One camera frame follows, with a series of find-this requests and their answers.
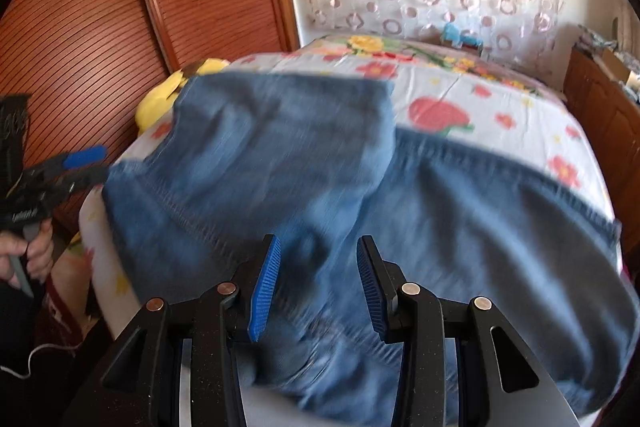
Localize red patterned blanket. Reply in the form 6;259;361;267
42;232;103;360

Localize floral bed sheet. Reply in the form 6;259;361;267
79;34;627;427

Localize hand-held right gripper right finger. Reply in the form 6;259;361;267
355;235;577;427

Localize thin white cable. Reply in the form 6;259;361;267
0;341;82;381

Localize blue denim pants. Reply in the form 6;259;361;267
102;72;635;427

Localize yellow plush toy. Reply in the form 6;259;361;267
136;58;231;130

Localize long wooden cabinet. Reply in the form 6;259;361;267
564;46;640;230

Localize open cardboard box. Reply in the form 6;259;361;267
599;48;640;88

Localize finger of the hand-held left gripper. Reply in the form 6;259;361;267
49;166;110;204
29;145;109;180

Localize blue toy box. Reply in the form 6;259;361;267
439;23;484;54

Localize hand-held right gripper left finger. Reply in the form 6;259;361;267
65;234;282;427

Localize person's left hand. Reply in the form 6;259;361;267
0;226;55;283

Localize wooden slatted wardrobe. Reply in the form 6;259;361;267
0;0;301;233

